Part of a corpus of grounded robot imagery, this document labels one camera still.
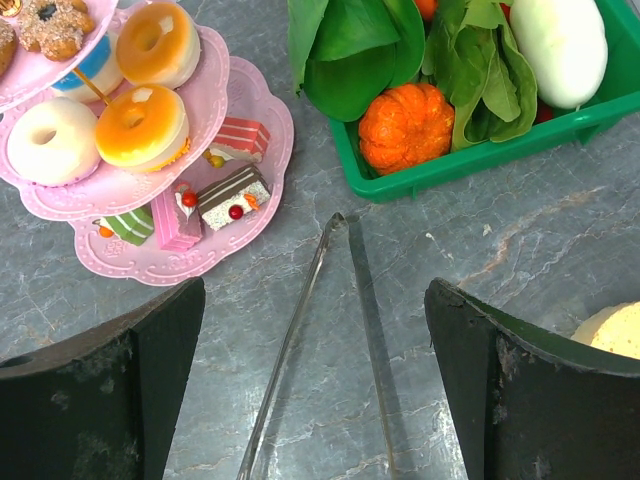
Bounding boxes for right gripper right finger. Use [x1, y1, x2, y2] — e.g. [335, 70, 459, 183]
[425, 278, 639, 479]

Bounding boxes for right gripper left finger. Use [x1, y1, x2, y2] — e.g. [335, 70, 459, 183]
[1, 278, 205, 479]

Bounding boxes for metal serving tongs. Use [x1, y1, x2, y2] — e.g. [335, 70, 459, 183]
[234, 212, 416, 480]

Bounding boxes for green layered cake slice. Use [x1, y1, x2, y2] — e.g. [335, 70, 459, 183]
[92, 205, 154, 246]

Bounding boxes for small orange glazed donut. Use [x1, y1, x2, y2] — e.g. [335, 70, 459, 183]
[95, 85, 190, 173]

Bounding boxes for blue glazed donut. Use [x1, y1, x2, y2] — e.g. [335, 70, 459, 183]
[51, 31, 124, 103]

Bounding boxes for large orange glazed donut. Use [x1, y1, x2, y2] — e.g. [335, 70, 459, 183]
[116, 2, 201, 89]

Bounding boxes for flower shaped cookie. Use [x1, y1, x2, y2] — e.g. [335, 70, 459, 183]
[17, 0, 95, 62]

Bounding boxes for heart shaped cookie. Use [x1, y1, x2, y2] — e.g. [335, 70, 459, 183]
[0, 19, 17, 76]

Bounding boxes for yellow round sponge cake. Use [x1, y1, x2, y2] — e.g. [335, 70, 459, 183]
[571, 302, 640, 359]

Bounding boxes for pink layered cake slice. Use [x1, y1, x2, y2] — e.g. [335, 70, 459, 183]
[151, 180, 203, 252]

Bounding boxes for chocolate cake slice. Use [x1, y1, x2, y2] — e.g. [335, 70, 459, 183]
[197, 164, 271, 231]

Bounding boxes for pink three tier stand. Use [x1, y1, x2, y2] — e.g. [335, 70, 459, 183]
[1, 26, 294, 286]

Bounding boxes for red white cake slice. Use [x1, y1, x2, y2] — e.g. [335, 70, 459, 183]
[202, 116, 270, 168]

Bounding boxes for orange pumpkin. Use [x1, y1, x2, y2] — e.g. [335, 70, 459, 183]
[358, 83, 455, 175]

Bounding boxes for green plastic crate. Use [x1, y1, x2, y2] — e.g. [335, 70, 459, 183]
[329, 0, 639, 203]

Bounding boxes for spinach leaves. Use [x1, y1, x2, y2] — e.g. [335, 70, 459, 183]
[422, 0, 538, 151]

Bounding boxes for white eggplant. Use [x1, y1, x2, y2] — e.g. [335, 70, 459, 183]
[510, 0, 608, 110]

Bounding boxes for green bok choy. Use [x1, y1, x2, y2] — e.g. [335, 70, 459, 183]
[287, 0, 425, 122]

